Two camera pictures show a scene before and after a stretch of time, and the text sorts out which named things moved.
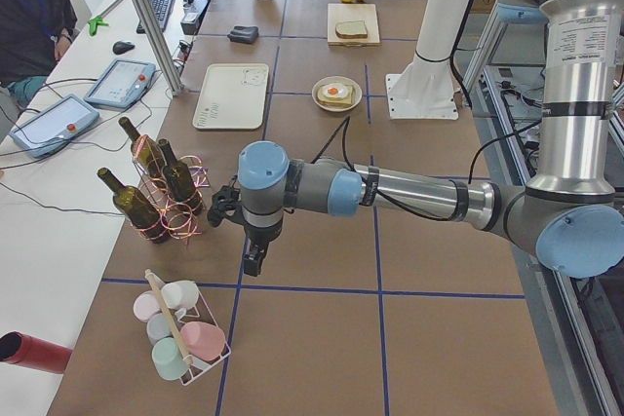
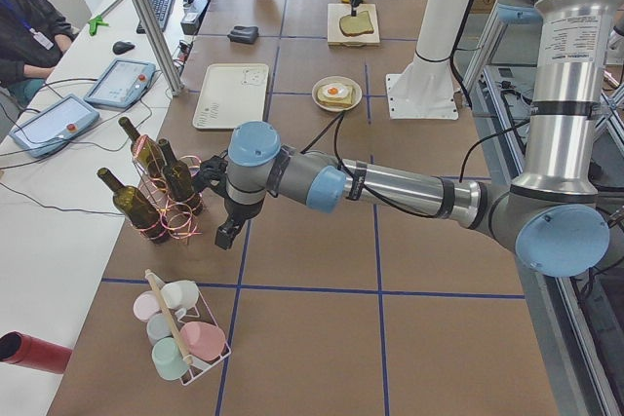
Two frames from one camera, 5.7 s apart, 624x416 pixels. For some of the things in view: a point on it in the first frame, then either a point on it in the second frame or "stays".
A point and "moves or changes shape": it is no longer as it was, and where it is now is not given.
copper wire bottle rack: x=175 y=187 stays
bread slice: x=352 y=29 moves or changes shape
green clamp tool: x=94 y=22 stays
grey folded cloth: x=244 y=34 stays
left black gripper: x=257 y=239 → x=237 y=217
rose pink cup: x=204 y=341 stays
